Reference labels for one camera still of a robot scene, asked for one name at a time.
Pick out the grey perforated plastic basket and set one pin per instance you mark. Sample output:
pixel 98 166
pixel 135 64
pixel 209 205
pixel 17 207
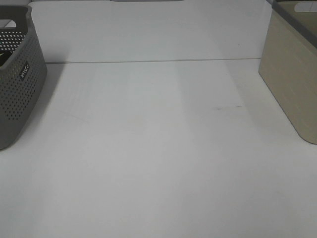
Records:
pixel 23 71

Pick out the beige storage bin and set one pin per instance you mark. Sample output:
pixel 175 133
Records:
pixel 289 63

